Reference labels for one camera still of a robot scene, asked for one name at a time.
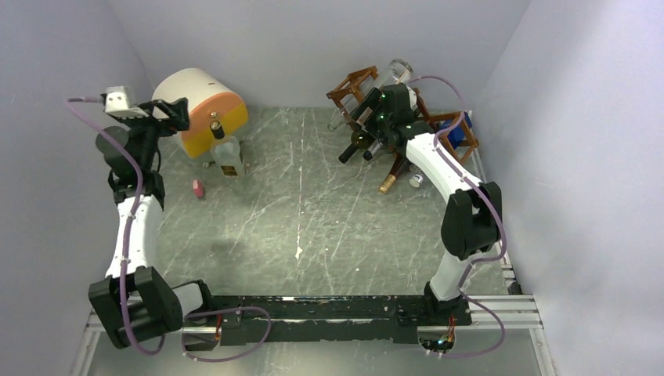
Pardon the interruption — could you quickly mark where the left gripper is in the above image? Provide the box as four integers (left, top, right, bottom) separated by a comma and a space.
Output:
120, 98, 191, 171

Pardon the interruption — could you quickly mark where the square clear whisky bottle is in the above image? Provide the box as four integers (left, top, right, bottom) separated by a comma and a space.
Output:
210, 120, 246, 178

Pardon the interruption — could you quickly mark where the round clear glass bottle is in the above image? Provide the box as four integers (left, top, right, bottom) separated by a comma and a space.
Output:
373, 59, 413, 88

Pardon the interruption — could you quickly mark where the blue glass bottle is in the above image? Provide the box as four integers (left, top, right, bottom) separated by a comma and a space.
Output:
438, 112, 473, 150

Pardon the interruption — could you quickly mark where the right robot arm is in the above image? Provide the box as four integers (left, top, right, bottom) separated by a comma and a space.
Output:
352, 83, 507, 324

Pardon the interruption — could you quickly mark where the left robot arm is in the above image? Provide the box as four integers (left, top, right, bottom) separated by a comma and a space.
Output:
88, 98, 217, 349

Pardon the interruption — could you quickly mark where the green wine bottle black cap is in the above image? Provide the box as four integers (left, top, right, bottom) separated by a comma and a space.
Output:
338, 130, 375, 164

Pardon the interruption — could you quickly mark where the green wine bottle silver cap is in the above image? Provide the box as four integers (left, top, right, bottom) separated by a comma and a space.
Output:
363, 140, 384, 161

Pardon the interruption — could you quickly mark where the dark bottle gold cap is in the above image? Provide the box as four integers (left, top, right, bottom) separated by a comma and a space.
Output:
378, 155, 408, 194

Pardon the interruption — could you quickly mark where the wooden wine rack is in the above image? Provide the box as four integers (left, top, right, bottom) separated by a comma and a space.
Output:
327, 66, 479, 163

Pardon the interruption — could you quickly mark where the white orange bread box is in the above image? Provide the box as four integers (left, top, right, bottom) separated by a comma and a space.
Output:
152, 68, 248, 159

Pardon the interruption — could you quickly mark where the pink eraser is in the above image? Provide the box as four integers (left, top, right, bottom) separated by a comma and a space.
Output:
192, 179, 205, 199

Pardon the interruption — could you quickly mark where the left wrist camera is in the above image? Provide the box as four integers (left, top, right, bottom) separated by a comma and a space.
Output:
104, 85, 137, 118

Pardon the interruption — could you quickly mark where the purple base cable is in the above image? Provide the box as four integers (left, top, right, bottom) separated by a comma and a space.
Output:
179, 305, 272, 363

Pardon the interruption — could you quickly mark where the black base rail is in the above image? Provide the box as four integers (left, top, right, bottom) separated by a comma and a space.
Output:
212, 295, 473, 347

